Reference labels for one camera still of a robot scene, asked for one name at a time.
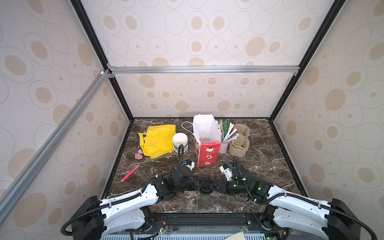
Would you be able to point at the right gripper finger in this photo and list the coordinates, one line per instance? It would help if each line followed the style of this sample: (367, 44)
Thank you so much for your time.
(218, 182)
(217, 188)

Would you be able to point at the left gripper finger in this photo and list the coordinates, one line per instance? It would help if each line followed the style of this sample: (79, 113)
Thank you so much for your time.
(202, 190)
(203, 182)

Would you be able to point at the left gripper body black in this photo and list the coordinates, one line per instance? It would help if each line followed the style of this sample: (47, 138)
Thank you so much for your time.
(189, 185)

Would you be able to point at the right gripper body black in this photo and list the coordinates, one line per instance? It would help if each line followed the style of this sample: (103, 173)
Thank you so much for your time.
(217, 184)

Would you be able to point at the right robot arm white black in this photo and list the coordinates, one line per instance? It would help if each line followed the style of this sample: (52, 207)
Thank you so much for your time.
(327, 220)

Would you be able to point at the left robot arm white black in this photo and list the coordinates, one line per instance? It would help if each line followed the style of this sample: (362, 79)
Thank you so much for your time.
(120, 207)

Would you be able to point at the pink straw holder cup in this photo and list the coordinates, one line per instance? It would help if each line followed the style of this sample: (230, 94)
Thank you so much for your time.
(224, 147)

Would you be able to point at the pulp cup carrier stack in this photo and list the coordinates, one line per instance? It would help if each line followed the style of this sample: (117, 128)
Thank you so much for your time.
(240, 146)

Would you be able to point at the stack of paper cups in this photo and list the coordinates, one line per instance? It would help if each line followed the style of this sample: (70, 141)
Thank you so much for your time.
(180, 139)

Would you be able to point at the red white paper bag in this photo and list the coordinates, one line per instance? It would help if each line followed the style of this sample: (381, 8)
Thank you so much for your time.
(207, 139)

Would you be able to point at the yellow napkin stack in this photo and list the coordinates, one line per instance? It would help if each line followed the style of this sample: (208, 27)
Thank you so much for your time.
(157, 141)

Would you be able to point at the small pink round object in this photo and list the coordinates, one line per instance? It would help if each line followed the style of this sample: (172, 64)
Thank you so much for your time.
(139, 155)

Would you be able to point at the pink highlighter pen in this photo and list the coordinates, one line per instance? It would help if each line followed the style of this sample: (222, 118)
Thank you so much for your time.
(130, 173)

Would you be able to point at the left diagonal aluminium bar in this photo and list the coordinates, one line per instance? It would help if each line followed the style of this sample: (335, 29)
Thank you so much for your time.
(23, 181)

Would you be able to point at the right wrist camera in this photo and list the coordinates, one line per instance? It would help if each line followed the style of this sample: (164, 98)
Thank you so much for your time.
(227, 171)

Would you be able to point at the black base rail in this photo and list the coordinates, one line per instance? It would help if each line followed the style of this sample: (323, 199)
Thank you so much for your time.
(253, 221)

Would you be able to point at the horizontal aluminium frame bar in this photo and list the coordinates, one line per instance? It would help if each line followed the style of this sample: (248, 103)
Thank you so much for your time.
(204, 69)

